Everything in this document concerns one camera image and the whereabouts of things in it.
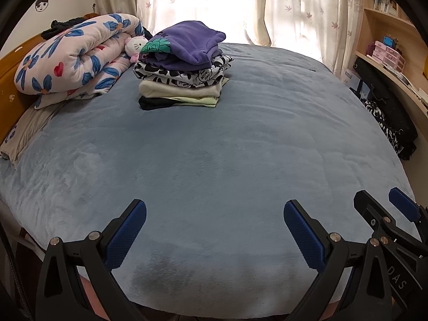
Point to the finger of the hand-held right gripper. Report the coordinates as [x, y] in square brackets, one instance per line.
[371, 210]
[403, 204]

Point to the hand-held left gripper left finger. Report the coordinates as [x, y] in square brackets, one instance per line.
[128, 234]

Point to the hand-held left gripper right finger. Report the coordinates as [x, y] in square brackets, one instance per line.
[304, 234]

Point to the purple printed sweatshirt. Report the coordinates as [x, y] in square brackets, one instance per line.
[190, 43]

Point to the black hanging cloth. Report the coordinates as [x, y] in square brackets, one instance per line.
[384, 107]

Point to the blue bed blanket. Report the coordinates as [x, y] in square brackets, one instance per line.
[234, 157]

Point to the white papers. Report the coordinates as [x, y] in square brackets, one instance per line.
[413, 88]

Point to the white box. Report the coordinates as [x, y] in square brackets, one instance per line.
[351, 80]

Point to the black folded garment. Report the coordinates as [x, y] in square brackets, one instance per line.
[152, 103]

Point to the beige pillow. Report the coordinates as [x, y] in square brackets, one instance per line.
[30, 130]

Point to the pink drawer boxes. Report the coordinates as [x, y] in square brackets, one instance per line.
[388, 55]

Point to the cream folded garment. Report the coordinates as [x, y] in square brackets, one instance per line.
[174, 90]

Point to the light green folded garment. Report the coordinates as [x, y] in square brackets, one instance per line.
[204, 102]

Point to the small blue box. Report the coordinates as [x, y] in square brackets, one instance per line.
[389, 41]

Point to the black and white printed garment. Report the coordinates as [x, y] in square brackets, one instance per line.
[187, 75]

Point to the wooden shelf unit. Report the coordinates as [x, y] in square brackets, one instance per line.
[378, 30]

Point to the floral quilt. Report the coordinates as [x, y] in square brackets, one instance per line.
[67, 63]

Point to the white cat plush toy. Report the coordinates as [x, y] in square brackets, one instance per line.
[135, 46]

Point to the row of books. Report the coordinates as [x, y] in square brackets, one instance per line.
[384, 4]

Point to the dark cloth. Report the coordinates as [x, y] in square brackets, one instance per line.
[60, 25]

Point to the sheer white curtain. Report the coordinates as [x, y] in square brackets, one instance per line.
[207, 3]

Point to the face wall sticker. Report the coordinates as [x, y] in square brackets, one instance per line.
[43, 2]

